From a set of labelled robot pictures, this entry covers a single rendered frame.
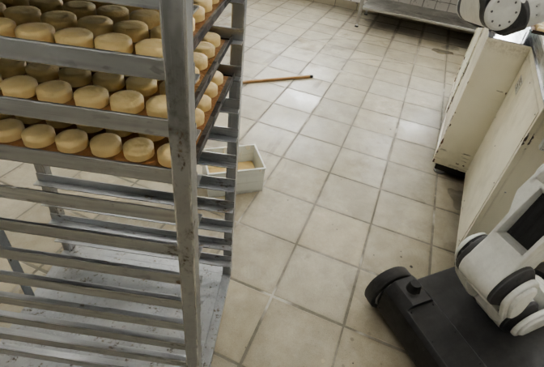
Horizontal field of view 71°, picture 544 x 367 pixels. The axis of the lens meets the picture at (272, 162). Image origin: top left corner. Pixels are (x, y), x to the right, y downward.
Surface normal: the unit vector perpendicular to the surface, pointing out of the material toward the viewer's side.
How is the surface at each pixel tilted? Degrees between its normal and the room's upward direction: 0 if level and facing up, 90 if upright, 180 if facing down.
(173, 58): 90
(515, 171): 90
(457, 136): 90
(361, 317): 0
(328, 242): 0
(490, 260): 58
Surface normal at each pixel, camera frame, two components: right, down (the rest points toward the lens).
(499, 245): -0.84, -0.11
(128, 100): 0.10, -0.79
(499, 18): 0.08, 0.50
